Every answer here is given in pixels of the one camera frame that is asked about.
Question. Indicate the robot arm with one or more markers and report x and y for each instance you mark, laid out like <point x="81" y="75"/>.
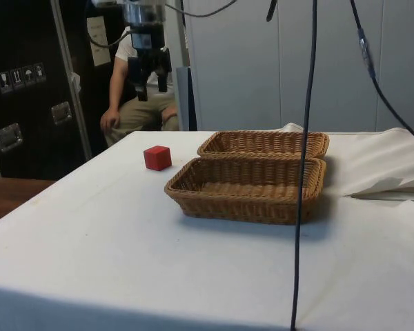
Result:
<point x="107" y="2"/>

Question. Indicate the wicker basket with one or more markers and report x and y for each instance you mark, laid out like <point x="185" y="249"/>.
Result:
<point x="262" y="145"/>
<point x="241" y="193"/>

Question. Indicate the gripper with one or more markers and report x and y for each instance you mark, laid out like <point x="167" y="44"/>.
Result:
<point x="155" y="36"/>

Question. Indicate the red cube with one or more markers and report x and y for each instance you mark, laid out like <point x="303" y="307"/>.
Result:
<point x="157" y="158"/>

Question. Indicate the black cabinet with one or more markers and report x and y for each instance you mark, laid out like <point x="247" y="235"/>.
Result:
<point x="27" y="86"/>

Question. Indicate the seated person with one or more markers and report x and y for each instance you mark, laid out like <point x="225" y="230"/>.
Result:
<point x="124" y="110"/>

